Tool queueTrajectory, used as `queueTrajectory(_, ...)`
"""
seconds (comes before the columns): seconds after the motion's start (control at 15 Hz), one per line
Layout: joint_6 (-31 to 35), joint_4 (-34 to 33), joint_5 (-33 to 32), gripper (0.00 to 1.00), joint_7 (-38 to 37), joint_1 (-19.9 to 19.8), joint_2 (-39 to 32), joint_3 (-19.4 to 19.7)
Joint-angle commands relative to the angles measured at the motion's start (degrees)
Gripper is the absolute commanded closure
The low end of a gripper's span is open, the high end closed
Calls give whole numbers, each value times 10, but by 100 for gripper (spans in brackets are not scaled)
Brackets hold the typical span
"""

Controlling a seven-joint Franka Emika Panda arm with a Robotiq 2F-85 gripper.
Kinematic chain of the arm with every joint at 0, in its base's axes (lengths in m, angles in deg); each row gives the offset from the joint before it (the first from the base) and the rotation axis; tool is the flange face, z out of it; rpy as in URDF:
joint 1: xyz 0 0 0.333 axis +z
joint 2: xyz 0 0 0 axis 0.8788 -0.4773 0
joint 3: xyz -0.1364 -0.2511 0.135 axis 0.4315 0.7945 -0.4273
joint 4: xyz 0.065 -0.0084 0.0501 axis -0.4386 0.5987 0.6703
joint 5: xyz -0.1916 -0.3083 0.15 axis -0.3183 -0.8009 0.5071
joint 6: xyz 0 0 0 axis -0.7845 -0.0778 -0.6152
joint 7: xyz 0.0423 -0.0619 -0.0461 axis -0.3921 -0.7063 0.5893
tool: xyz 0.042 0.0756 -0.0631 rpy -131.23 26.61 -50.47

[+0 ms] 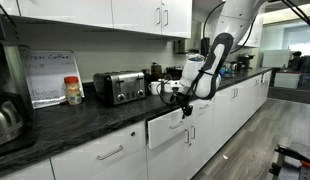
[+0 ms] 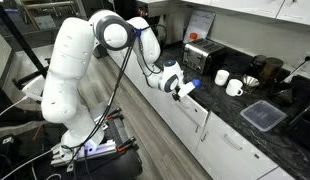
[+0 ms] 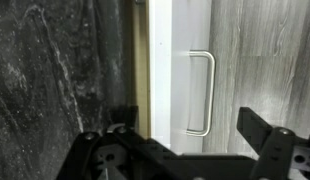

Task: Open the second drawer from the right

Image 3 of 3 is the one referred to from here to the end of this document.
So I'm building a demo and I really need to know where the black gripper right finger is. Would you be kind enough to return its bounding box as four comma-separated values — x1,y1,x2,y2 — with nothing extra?
236,106,310,180

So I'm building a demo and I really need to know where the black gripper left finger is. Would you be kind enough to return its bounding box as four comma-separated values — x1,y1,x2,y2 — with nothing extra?
55,105,200,180

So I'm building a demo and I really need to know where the white drawer with steel handle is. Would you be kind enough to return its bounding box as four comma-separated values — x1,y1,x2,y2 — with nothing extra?
129,0,218,158

